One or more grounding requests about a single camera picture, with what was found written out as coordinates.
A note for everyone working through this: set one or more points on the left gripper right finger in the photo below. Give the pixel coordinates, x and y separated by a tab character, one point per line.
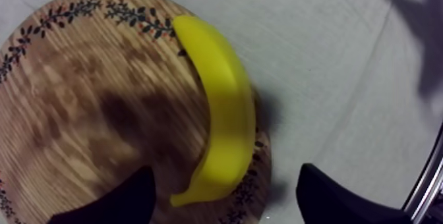
328	201

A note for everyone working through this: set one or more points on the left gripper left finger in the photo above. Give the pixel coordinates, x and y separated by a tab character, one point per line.
128	202

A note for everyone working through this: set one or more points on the round wooden board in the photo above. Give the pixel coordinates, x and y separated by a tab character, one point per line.
93	114

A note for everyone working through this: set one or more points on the yellow toy banana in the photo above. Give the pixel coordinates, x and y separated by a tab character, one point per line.
225	114

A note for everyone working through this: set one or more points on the silver metal bar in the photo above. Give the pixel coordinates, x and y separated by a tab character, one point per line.
424	187

